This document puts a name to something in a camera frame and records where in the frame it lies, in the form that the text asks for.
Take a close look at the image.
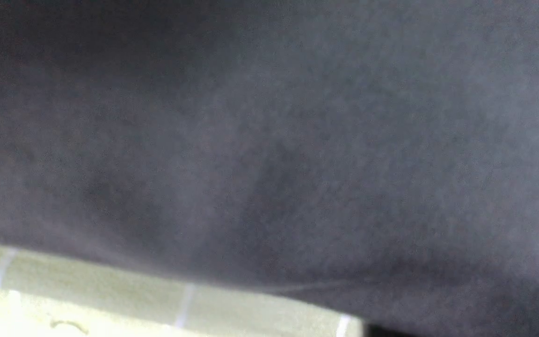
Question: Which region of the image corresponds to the dark gray long-sleeve top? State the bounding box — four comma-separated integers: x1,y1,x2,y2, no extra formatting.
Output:
0,0,539,337

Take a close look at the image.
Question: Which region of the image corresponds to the light green checkered tablecloth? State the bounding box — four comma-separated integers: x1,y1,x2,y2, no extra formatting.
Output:
0,247,364,337

